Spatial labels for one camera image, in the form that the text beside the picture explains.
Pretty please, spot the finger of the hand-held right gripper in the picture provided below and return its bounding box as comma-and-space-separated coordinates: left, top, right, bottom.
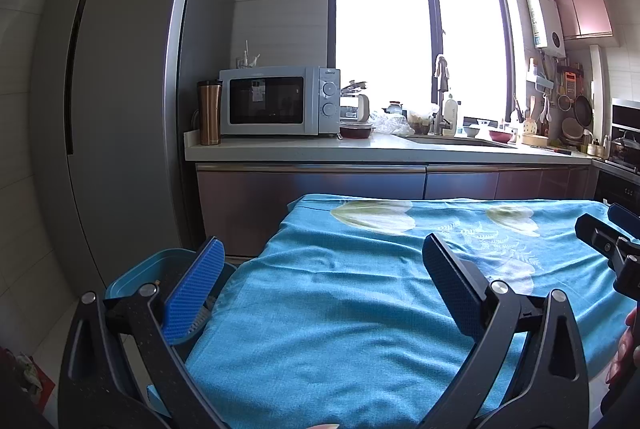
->
606, 203, 640, 244
575, 213, 633, 267

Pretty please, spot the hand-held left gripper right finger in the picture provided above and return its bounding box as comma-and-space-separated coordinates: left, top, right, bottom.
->
415, 233, 590, 429

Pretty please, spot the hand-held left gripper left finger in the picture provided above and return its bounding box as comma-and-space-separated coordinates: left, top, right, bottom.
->
57, 236, 231, 429

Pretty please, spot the teal plastic bin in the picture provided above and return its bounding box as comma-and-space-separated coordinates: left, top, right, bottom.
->
104, 248, 238, 347

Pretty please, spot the person's right hand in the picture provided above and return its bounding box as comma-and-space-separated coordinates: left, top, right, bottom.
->
606, 309, 640, 385

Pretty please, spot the built-in black oven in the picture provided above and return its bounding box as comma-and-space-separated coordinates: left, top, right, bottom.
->
595, 169, 640, 212

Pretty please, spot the black countertop oven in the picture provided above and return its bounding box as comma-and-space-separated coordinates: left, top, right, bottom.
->
609, 99, 640, 170

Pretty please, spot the blue floral tablecloth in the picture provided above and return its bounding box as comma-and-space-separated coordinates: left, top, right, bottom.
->
185, 194, 640, 429

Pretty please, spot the hanging frying pan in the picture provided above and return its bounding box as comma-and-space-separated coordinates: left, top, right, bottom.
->
574, 95, 594, 126

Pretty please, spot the kitchen sink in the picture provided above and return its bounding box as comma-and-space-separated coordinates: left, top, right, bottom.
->
405, 134, 518, 150

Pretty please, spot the kitchen counter cabinet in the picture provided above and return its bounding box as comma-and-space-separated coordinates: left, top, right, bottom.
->
184, 131, 598, 260

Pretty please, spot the white dish soap bottle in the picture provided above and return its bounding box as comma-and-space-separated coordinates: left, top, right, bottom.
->
444, 94, 460, 134

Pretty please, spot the clear plastic bag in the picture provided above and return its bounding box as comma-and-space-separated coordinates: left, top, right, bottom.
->
372, 111, 416, 136

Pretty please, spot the copper travel tumbler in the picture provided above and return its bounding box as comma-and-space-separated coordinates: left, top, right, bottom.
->
196, 80, 223, 146

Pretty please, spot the dark red lidded bowl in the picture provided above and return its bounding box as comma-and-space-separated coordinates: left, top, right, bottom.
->
339, 121, 377, 140

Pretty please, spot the grey double-door refrigerator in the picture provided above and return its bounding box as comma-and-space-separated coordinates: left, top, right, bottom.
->
30, 0, 241, 291

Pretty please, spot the red bag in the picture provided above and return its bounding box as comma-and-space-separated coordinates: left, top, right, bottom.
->
0, 344, 57, 429

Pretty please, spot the pale blue microwave oven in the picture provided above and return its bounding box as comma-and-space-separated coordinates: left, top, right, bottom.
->
218, 66, 342, 137

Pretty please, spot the glass kettle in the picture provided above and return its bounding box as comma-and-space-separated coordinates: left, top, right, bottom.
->
340, 80, 372, 122

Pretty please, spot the steel kitchen faucet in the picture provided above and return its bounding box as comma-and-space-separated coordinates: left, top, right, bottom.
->
432, 55, 452, 136

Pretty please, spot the white ornament on microwave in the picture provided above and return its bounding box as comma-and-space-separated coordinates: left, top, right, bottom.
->
237, 40, 262, 68

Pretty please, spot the kitchen window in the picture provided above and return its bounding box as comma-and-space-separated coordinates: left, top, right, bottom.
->
329, 0, 516, 124

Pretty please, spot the wall utensil shelf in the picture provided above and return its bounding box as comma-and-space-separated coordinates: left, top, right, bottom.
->
531, 59, 555, 90

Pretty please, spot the white wall water heater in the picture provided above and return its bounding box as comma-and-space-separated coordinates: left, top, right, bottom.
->
525, 0, 567, 58

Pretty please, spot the pink wall cabinet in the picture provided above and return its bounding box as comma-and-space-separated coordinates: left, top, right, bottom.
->
542, 0, 614, 40

